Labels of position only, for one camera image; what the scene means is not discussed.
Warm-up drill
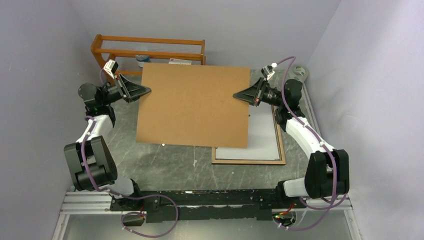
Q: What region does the blue white small jar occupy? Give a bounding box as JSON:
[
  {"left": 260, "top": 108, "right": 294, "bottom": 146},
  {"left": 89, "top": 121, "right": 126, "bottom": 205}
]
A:
[{"left": 135, "top": 54, "right": 151, "bottom": 68}]

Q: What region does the landscape photo print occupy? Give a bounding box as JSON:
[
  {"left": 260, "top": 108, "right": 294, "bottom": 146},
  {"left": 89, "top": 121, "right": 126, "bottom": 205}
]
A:
[{"left": 215, "top": 106, "right": 280, "bottom": 161}]

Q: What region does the orange wooden shelf rack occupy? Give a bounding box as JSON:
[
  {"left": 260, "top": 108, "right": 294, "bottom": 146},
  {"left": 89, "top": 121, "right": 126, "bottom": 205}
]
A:
[{"left": 90, "top": 34, "right": 206, "bottom": 76}]

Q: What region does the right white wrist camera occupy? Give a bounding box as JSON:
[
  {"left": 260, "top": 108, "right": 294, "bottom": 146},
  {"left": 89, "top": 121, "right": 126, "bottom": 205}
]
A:
[{"left": 261, "top": 62, "right": 278, "bottom": 81}]

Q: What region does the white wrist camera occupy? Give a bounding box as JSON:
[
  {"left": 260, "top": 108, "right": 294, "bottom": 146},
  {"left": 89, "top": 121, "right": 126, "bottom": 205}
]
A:
[
  {"left": 102, "top": 59, "right": 119, "bottom": 79},
  {"left": 261, "top": 62, "right": 278, "bottom": 81}
]

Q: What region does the white cream small box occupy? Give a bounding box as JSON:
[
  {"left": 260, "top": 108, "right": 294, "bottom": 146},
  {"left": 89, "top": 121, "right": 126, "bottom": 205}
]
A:
[{"left": 168, "top": 58, "right": 192, "bottom": 65}]

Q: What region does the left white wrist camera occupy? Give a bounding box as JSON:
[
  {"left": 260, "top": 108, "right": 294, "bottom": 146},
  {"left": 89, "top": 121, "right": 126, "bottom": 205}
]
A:
[{"left": 102, "top": 59, "right": 119, "bottom": 79}]

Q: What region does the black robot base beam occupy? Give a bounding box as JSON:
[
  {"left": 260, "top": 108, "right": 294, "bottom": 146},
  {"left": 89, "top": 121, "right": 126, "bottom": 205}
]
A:
[{"left": 109, "top": 183, "right": 304, "bottom": 223}]

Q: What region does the brown backing board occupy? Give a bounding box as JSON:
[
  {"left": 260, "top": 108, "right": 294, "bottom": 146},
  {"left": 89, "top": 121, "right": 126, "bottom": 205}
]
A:
[{"left": 135, "top": 63, "right": 250, "bottom": 148}]

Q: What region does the picture frame black and wood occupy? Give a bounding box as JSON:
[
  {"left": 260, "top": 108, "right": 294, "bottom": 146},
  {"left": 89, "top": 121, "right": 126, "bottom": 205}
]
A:
[{"left": 211, "top": 104, "right": 287, "bottom": 166}]

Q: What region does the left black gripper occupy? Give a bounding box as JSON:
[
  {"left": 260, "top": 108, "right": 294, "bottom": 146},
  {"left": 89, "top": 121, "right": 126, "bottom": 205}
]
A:
[{"left": 101, "top": 73, "right": 152, "bottom": 106}]

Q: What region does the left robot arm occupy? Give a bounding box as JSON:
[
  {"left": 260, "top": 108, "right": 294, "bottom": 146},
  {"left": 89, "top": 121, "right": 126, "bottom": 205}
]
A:
[{"left": 63, "top": 74, "right": 152, "bottom": 210}]

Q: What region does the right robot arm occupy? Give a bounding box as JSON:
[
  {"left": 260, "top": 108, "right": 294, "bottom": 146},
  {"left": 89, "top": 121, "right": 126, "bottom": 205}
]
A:
[{"left": 233, "top": 77, "right": 350, "bottom": 208}]

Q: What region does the clear tape roll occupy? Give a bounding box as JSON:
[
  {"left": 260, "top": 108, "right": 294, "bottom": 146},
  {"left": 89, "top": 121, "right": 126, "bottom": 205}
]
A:
[{"left": 291, "top": 64, "right": 310, "bottom": 82}]

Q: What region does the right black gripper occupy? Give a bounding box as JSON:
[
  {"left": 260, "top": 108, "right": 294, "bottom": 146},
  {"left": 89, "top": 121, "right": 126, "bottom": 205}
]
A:
[{"left": 232, "top": 77, "right": 285, "bottom": 108}]

